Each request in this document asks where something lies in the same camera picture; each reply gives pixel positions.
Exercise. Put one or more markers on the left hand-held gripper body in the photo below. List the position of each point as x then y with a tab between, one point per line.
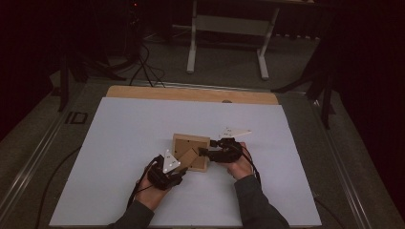
159	178

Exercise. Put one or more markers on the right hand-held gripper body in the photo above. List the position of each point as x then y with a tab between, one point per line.
229	152

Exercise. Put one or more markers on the wooden photo frame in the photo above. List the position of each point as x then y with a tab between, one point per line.
184	147

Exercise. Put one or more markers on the person's left hand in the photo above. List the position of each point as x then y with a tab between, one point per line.
151	195

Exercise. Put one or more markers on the person's right hand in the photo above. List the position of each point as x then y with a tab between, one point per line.
242	168

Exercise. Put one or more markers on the white table mat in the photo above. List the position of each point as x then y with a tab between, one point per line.
127	127

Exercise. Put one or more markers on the black rectangular floor plate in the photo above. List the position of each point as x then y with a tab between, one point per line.
76	117

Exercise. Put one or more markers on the black tripod stand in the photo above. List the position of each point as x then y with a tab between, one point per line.
326	98
64	86

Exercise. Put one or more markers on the white metal stand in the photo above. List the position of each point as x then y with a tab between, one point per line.
229	25

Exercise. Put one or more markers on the dark equipment tower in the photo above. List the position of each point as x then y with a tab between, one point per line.
133	28

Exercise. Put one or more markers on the aluminium floor rail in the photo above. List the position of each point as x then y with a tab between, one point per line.
347	184
28	165

